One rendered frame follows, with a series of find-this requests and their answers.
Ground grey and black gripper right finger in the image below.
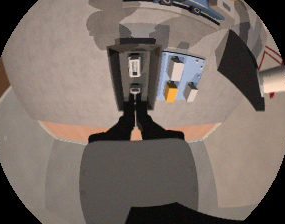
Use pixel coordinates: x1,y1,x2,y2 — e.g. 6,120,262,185
135,93,185,140

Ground orange block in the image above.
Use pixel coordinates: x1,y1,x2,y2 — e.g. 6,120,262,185
164,83,178,102

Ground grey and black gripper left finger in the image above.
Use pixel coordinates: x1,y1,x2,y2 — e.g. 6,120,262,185
88,93,135,144

